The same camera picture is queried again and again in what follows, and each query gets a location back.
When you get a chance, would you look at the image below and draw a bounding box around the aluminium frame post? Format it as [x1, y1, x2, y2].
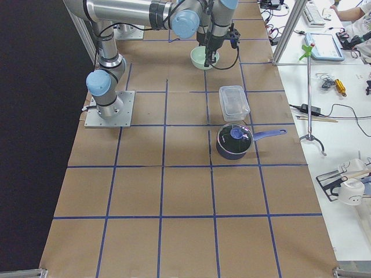
[272, 0, 306, 65]

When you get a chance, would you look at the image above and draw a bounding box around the black power adapter with cable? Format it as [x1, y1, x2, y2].
[289, 103, 371, 137]

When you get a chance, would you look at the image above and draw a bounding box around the clear plastic food container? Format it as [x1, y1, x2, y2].
[219, 85, 250, 122]

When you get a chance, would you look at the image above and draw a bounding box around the blue teach pendant tablet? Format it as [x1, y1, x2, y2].
[304, 33, 344, 61]

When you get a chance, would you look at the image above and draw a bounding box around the dark blue saucepan with lid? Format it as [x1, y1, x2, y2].
[216, 123, 287, 160]

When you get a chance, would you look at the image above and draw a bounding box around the brown paper table cover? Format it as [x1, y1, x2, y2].
[40, 1, 337, 277]

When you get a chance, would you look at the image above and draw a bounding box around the green bowl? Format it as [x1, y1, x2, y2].
[190, 46, 212, 70]

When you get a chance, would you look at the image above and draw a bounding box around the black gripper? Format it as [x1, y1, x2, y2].
[204, 27, 228, 67]

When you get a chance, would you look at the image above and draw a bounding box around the orange hand tool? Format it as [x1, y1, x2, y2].
[334, 79, 347, 97]

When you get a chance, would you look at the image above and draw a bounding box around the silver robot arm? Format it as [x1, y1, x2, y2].
[65, 1, 239, 127]

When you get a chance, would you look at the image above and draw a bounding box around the white mug with face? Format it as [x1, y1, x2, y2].
[338, 178, 365, 206]

